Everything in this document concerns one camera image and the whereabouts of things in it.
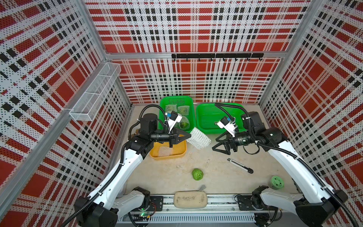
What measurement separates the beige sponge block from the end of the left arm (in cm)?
33

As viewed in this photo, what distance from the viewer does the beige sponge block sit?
0.72 metres

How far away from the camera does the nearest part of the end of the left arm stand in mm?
540
